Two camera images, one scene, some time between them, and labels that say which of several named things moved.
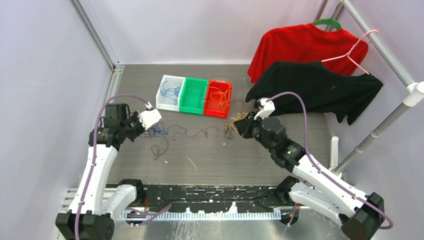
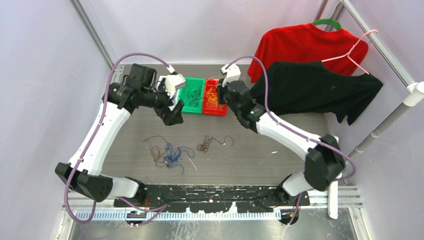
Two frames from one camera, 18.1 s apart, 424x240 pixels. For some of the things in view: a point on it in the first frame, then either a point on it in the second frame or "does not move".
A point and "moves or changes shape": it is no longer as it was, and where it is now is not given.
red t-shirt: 342,50 does not move
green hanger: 330,21 does not move
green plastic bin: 193,96 does not move
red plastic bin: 218,99 does not move
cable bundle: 158,129 → 164,154
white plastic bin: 168,97 does not move
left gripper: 134,116 → 168,116
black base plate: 210,198 does not move
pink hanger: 351,58 does not move
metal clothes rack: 415,90 does not move
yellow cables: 223,85 moves or changes shape
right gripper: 244,126 → 220,90
